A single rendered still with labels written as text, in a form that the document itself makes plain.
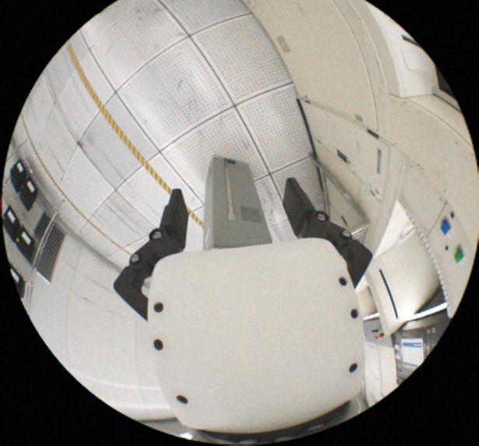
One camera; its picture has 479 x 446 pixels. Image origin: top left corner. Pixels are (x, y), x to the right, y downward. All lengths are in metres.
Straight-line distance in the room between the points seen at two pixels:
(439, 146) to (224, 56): 1.08
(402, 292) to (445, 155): 0.89
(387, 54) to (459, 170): 0.30
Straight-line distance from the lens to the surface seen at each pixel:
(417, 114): 0.48
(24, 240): 2.25
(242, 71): 1.12
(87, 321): 2.69
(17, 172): 2.57
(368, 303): 2.59
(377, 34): 0.50
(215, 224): 0.71
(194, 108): 1.13
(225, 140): 1.18
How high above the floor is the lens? 1.11
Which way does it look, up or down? 47 degrees down
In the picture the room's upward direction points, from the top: 169 degrees clockwise
